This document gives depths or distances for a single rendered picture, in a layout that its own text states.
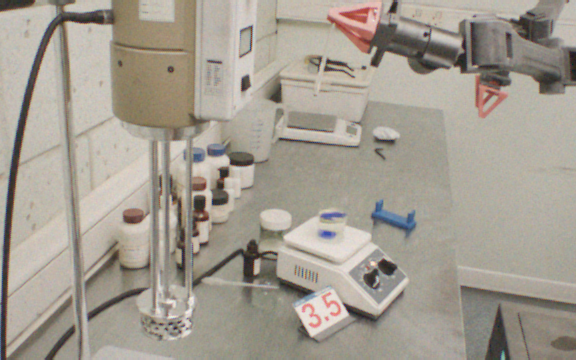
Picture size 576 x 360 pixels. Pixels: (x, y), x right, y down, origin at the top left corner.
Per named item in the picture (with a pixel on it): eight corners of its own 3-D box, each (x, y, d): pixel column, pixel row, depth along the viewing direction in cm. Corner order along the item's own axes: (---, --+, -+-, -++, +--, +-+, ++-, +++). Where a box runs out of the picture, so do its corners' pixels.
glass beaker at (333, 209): (310, 233, 108) (314, 191, 104) (339, 232, 109) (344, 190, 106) (320, 249, 102) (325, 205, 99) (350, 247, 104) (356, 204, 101)
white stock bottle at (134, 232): (113, 259, 111) (111, 209, 107) (141, 251, 114) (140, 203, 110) (127, 272, 107) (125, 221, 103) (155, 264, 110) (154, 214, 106)
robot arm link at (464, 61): (501, 12, 92) (502, 70, 92) (475, 28, 103) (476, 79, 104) (423, 15, 91) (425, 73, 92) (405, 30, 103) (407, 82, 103)
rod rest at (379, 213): (416, 225, 135) (419, 210, 133) (409, 230, 132) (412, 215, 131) (377, 211, 140) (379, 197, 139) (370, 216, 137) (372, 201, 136)
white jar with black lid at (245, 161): (242, 191, 145) (243, 163, 142) (219, 184, 148) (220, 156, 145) (258, 183, 150) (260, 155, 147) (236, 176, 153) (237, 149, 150)
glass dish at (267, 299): (267, 290, 105) (268, 279, 104) (291, 303, 102) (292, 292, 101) (245, 302, 101) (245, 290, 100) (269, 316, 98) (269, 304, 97)
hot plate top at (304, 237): (373, 238, 109) (373, 234, 109) (341, 264, 99) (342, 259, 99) (315, 219, 114) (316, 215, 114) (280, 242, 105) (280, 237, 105)
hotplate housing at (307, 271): (407, 289, 109) (414, 250, 106) (376, 323, 98) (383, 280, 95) (302, 251, 119) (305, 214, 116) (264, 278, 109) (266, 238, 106)
